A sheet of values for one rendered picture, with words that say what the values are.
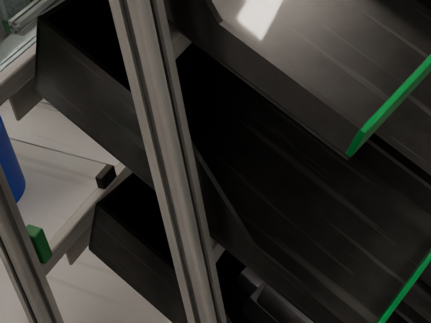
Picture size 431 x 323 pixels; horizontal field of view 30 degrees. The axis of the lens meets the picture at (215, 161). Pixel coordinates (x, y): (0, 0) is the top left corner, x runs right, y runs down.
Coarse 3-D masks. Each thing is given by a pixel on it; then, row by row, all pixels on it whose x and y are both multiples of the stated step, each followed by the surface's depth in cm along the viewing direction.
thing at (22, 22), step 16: (0, 0) 150; (16, 0) 148; (32, 0) 146; (48, 0) 144; (64, 0) 142; (0, 16) 153; (16, 16) 151; (32, 16) 149; (0, 32) 156; (16, 32) 154; (32, 32) 152; (0, 48) 160; (16, 48) 157; (0, 64) 163
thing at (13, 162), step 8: (0, 120) 136; (0, 128) 134; (0, 136) 134; (0, 144) 134; (8, 144) 137; (0, 152) 134; (8, 152) 137; (0, 160) 135; (8, 160) 137; (16, 160) 141; (8, 168) 137; (16, 168) 140; (8, 176) 137; (16, 176) 140; (8, 184) 138; (16, 184) 140; (24, 184) 144; (16, 192) 140; (16, 200) 140
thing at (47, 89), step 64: (64, 64) 51; (192, 64) 60; (128, 128) 51; (192, 128) 57; (256, 128) 58; (256, 192) 55; (320, 192) 56; (384, 192) 57; (256, 256) 50; (320, 256) 53; (384, 256) 54; (320, 320) 50; (384, 320) 49
